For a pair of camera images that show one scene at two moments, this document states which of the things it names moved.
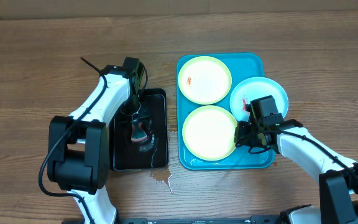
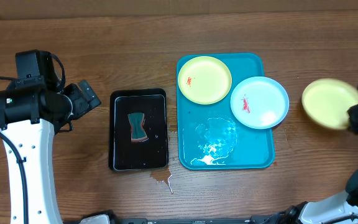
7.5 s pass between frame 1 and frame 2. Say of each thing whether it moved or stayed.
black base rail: stayed
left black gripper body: moved
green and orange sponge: stayed
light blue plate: stayed
